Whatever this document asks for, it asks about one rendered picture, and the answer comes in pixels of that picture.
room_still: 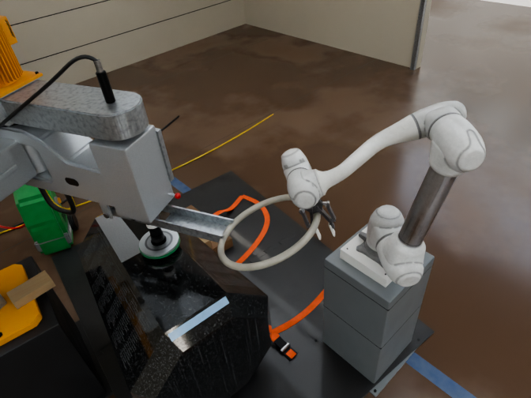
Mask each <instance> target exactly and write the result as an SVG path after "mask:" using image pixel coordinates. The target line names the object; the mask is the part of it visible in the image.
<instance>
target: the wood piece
mask: <svg viewBox="0 0 531 398"><path fill-rule="evenodd" d="M55 286H56V285H55V283H54V282H53V280H52V279H51V278H50V277H49V275H48V274H47V272H46V271H45V270H44V271H42V272H41V273H39V274H37V275H36V276H34V277H32V278H31V279H29V280H27V281H25V282H23V283H22V284H20V285H19V286H17V287H15V288H14V289H12V290H11V291H8V292H7V293H6V294H7V295H8V297H9V299H10V300H11V302H12V304H14V306H15V307H16V308H17V310H18V309H20V308H21V307H22V306H24V305H26V304H28V303H29V302H31V301H32V300H34V299H36V298H37V297H39V296H41V295H42V294H43V293H45V292H47V291H49V290H50V289H52V288H53V287H55Z"/></svg>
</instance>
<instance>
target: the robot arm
mask: <svg viewBox="0 0 531 398"><path fill-rule="evenodd" d="M466 117H467V112H466V109H465V106H464V105H463V104H462V103H460V102H458V101H445V102H441V103H436V104H433V105H431V106H428V107H425V108H422V109H420V110H418V111H416V112H414V113H412V114H410V115H408V116H407V117H405V118H403V119H402V120H400V121H399V122H396V123H395V124H393V125H392V126H389V127H388V128H386V129H384V130H382V131H380V132H379V133H377V134H375V135H374V136H373V137H371V138H370V139H368V140H367V141H365V142H364V143H363V144H362V145H361V146H360V147H359V148H358V149H357V150H355V151H354V153H353V154H351V155H350V156H349V157H348V158H347V159H346V160H345V161H343V162H342V163H341V164H340V165H338V166H337V167H335V168H333V169H331V170H328V171H318V170H316V169H314V170H312V169H311V165H310V164H309V162H308V160H307V157H306V156H305V155H304V154H303V152H302V151H301V150H300V149H298V148H291V149H289V150H287V151H286V152H284V153H283V154H282V156H281V164H282V167H283V170H284V175H285V178H286V179H287V189H288V195H289V197H290V198H291V200H292V202H293V204H294V205H296V206H297V207H298V208H299V213H300V214H301V215H302V217H303V220H304V223H305V224H306V227H307V228H309V227H310V226H311V224H312V221H313V218H314V213H316V212H319V213H320V214H322V215H323V216H324V218H325V219H326V220H327V221H328V222H329V227H330V230H331V232H332V234H333V236H334V237H335V230H334V229H335V225H334V223H333V222H336V216H335V215H334V213H333V210H332V209H331V207H330V201H322V200H321V197H323V196H324V195H326V191H327V190H328V189H329V188H330V187H332V186H334V185H336V184H338V183H339V182H341V181H343V180H344V179H346V178H347V177H348V176H349V175H351V174H352V173H353V172H354V171H356V170H357V169H358V168H359V167H361V166H362V165H363V164H364V163H366V162H367V161H368V160H369V159H370V158H371V157H372V156H373V155H375V154H376V153H377V152H379V151H380V150H382V149H384V148H385V147H388V146H390V145H395V144H398V143H402V142H406V141H414V140H419V139H421V138H425V137H427V138H428V139H429V140H430V141H431V148H430V156H429V164H430V167H429V169H428V171H427V174H426V175H425V178H424V180H423V182H422V184H421V186H420V189H419V191H418V193H417V195H416V197H415V200H414V202H413V203H412V206H411V208H410V210H409V213H408V215H407V216H406V218H405V220H404V217H403V215H402V214H401V212H400V210H399V209H398V208H395V207H394V206H392V205H383V206H381V207H379V208H377V209H376V210H374V212H373V213H372V214H371V217H370V219H369V222H368V226H367V233H364V232H362V231H361V232H360V233H359V237H360V238H362V239H363V240H364V242H363V243H362V244H360V245H358V246H357V247H356V251H357V252H360V253H363V254H364V255H366V256H367V257H369V258H370V259H371V260H373V261H375V262H377V263H378V264H379V265H381V267H382V268H384V270H385V272H386V274H387V275H388V277H389V278H390V279H391V280H392V281H393V282H395V284H398V285H400V286H402V287H409V286H412V285H414V284H416V283H418V282H419V281H420V279H421V278H422V275H423V273H424V267H423V263H424V255H425V250H426V246H425V243H424V238H425V236H426V235H427V233H428V231H429V229H430V227H431V225H432V223H433V222H434V220H435V217H436V216H437V214H438V212H439V210H440V208H441V207H442V205H443V202H444V201H445V199H446V196H447V194H448V193H449V192H450V189H451V187H452V185H453V184H454V181H455V179H456V177H458V176H459V175H462V174H463V173H465V172H470V171H474V170H476V169H477V168H478V167H479V166H480V165H481V164H482V163H483V162H484V159H485V156H486V148H485V144H484V141H483V139H482V137H481V135H480V134H479V133H478V132H477V130H476V129H475V128H474V127H473V125H472V124H471V123H470V122H469V121H468V120H466ZM323 205H325V207H327V210H328V212H329V214H330V216H331V217H330V216H329V215H328V214H327V212H326V211H325V210H324V209H323V207H322V206H323ZM305 210H307V211H308V212H309V213H310V217H311V223H309V221H308V218H307V215H306V213H305Z"/></svg>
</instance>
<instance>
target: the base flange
mask: <svg viewBox="0 0 531 398"><path fill-rule="evenodd" d="M27 280H28V276H27V274H26V271H25V269H24V267H23V266H22V265H15V264H14V265H11V266H9V267H7V268H4V269H2V270H0V295H1V296H2V297H3V298H4V299H5V300H6V302H7V304H6V305H5V306H3V307H2V308H1V309H0V346H2V345H3V344H6V343H8V342H9V341H11V340H13V339H15V338H17V337H18V336H20V335H22V334H24V333H26V332H27V331H29V330H31V329H33V328H35V327H36V326H37V325H38V324H39V323H40V321H41V320H42V317H43V316H42V314H41V312H40V308H39V306H38V303H37V301H36V299H34V300H32V301H31V302H29V303H28V304H26V305H24V306H22V307H21V308H20V309H18V310H17V308H16V307H15V306H14V304H12V302H11V300H10V299H9V297H8V295H7V294H6V293H7V292H8V291H11V290H12V289H14V288H15V287H17V286H19V285H20V284H22V283H23V282H25V281H27Z"/></svg>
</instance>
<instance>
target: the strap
mask: <svg viewBox="0 0 531 398"><path fill-rule="evenodd" d="M242 199H246V200H248V201H251V202H253V203H255V204H257V203H258V202H260V201H257V200H255V199H254V198H252V197H248V196H246V195H243V196H241V195H240V196H239V197H238V198H237V200H236V201H235V202H234V203H233V205H232V206H231V207H229V208H227V209H225V210H219V211H217V212H215V213H213V215H216V216H218V215H220V214H221V213H222V212H228V211H231V210H232V209H234V208H235V207H236V206H237V205H238V203H239V202H241V200H242ZM261 210H262V212H263V214H264V217H265V223H264V226H263V228H262V231H261V233H260V235H259V236H258V237H257V239H256V240H255V242H254V243H253V245H252V246H251V247H250V248H249V250H248V251H247V252H246V253H245V254H244V255H243V256H242V257H241V258H240V259H239V260H238V261H237V262H236V263H241V264H242V263H243V262H244V261H245V260H246V259H247V258H248V257H249V256H250V255H251V254H252V252H253V251H254V250H255V249H256V247H257V246H258V244H259V243H260V242H261V240H262V239H263V238H264V236H265V234H266V232H267V230H268V228H269V221H270V219H269V213H268V211H267V209H266V207H263V208H261ZM323 299H324V289H323V290H322V292H321V293H320V294H319V295H318V297H317V298H316V299H315V300H314V301H313V302H312V303H311V304H310V305H309V306H308V307H307V308H306V309H305V310H303V311H302V312H301V313H300V314H298V315H297V316H295V317H294V318H293V319H291V320H290V321H287V322H285V323H284V324H282V325H280V326H278V327H276V328H274V329H272V333H273V332H274V331H276V332H277V333H280V332H283V331H284V330H286V329H288V328H290V327H292V326H293V325H295V324H296V323H298V322H299V321H301V320H302V319H303V318H305V317H306V316H307V315H308V314H309V313H310V312H311V311H312V310H313V309H314V308H315V307H316V306H317V305H318V304H319V303H320V302H321V301H322V300H323Z"/></svg>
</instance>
